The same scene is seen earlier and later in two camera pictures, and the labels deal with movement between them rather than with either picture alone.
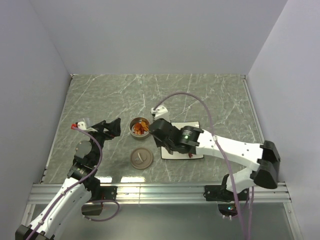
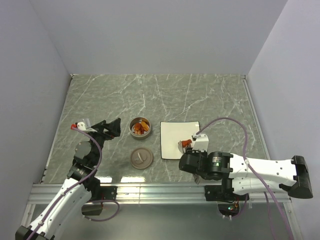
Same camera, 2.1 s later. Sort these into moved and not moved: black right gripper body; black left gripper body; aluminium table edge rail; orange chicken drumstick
Moved: black right gripper body
Not moved: orange chicken drumstick; black left gripper body; aluminium table edge rail
